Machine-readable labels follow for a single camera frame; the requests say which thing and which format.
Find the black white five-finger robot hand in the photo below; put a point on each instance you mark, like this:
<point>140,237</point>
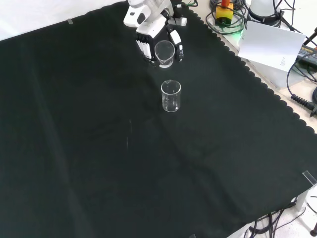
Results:
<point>154,28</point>

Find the white stand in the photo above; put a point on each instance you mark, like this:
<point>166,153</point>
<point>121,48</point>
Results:
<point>308,205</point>

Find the pale folded board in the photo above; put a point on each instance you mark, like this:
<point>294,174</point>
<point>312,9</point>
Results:
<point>270,44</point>

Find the clear glass beaker with water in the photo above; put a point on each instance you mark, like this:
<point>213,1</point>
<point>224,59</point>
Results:
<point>164,53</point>

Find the black power adapter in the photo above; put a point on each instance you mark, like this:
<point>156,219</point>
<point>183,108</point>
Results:
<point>307,53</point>

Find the yellow emergency stop button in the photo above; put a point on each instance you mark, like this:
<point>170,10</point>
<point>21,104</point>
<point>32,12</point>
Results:
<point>224,13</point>

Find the black tripod leg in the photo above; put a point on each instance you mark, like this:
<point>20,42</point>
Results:
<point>310,37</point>

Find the black bench cloth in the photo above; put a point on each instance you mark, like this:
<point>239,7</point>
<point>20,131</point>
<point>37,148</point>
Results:
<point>99,148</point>

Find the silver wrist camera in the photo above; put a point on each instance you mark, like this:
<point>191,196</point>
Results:
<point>180,21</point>

